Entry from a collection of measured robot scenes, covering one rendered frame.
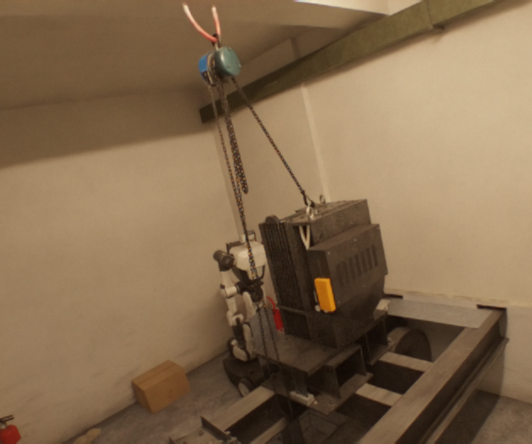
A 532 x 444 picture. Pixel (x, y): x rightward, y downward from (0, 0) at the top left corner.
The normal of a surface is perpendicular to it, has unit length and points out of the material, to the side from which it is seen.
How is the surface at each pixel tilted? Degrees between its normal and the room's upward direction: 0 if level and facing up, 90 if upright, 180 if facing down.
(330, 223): 90
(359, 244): 90
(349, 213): 90
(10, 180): 90
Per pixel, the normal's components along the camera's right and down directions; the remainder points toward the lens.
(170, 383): 0.66, -0.02
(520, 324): -0.73, 0.29
